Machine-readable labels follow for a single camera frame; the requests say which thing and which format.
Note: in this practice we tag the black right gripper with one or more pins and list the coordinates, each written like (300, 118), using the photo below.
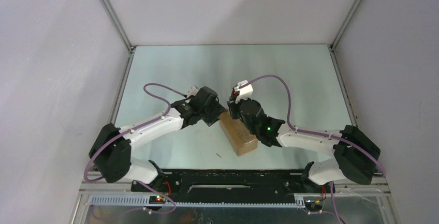
(233, 106)

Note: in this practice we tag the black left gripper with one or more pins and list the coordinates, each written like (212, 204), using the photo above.
(216, 109)

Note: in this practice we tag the brown cardboard express box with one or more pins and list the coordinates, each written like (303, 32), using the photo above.
(240, 139)

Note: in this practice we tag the red black utility knife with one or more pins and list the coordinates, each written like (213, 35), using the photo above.
(234, 95)

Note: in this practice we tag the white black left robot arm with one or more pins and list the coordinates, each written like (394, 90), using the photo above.
(112, 150)

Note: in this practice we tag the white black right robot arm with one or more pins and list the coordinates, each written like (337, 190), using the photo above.
(351, 154)

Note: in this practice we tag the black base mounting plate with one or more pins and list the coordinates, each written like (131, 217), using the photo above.
(236, 186)

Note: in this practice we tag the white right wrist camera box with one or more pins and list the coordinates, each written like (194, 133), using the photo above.
(245, 90)

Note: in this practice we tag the aluminium frame rail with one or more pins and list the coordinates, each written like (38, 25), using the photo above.
(127, 201)

